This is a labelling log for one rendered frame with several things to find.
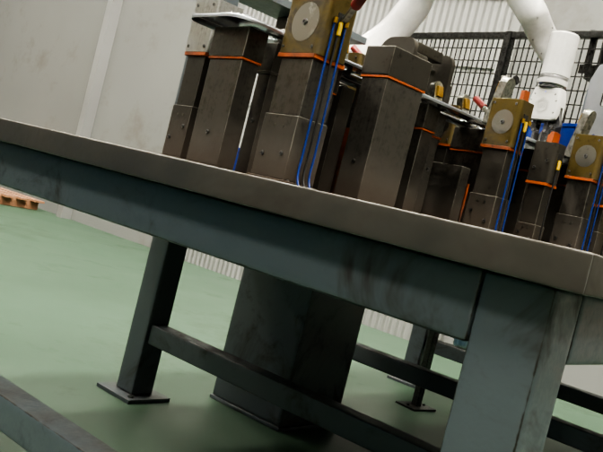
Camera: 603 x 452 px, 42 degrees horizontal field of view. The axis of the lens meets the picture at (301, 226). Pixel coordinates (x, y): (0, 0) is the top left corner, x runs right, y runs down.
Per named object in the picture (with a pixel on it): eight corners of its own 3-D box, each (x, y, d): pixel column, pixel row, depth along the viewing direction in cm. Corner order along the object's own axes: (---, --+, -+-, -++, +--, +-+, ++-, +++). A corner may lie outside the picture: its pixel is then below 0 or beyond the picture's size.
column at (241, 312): (209, 396, 253) (257, 200, 251) (271, 394, 276) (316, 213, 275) (277, 431, 233) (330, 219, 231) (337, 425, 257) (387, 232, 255)
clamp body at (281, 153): (290, 191, 135) (340, -13, 134) (243, 180, 146) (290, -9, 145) (325, 201, 141) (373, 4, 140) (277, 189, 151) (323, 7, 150)
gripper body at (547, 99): (530, 80, 228) (520, 117, 228) (561, 82, 220) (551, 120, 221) (544, 87, 233) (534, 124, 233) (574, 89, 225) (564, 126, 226)
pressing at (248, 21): (246, 14, 140) (248, 6, 140) (180, 17, 157) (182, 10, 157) (606, 174, 232) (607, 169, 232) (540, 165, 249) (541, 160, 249)
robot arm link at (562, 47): (540, 79, 233) (539, 71, 224) (551, 36, 232) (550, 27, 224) (569, 83, 230) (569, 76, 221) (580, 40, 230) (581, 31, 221)
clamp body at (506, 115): (494, 245, 180) (532, 99, 179) (455, 236, 189) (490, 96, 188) (511, 249, 185) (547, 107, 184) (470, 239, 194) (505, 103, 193)
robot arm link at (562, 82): (533, 73, 227) (530, 82, 227) (559, 73, 221) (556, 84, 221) (547, 81, 233) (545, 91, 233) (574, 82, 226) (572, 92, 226)
